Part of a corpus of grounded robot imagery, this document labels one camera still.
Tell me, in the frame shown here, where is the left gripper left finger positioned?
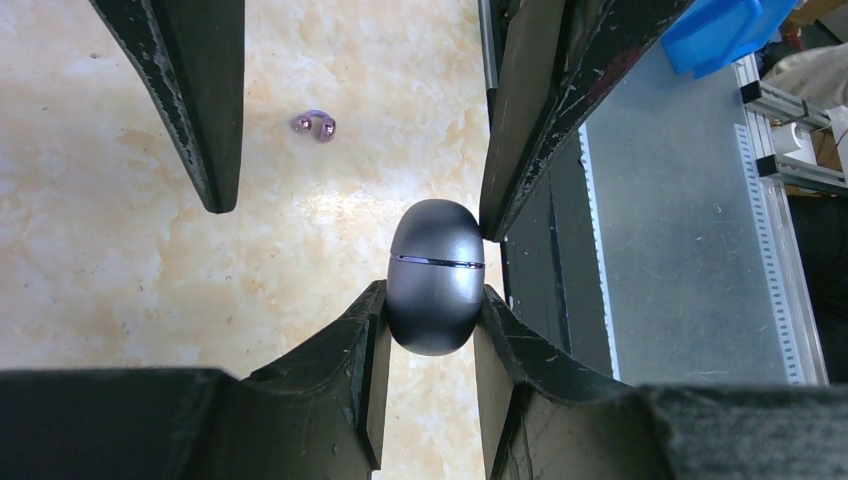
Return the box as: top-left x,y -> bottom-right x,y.
1,281 -> 391,479

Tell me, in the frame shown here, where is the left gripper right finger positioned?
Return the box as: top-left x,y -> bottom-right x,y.
473,288 -> 847,479

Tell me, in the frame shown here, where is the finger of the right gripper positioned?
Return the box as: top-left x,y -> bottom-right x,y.
92,0 -> 246,214
479,1 -> 691,242

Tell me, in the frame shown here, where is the grey purple charging case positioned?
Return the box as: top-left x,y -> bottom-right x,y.
386,199 -> 485,356

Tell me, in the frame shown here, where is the blue plastic bin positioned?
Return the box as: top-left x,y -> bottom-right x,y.
661,0 -> 800,78

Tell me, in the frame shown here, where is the white perforated cable duct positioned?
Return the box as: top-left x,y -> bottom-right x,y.
578,123 -> 621,380

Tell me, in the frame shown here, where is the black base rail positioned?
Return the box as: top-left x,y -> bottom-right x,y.
501,137 -> 613,376

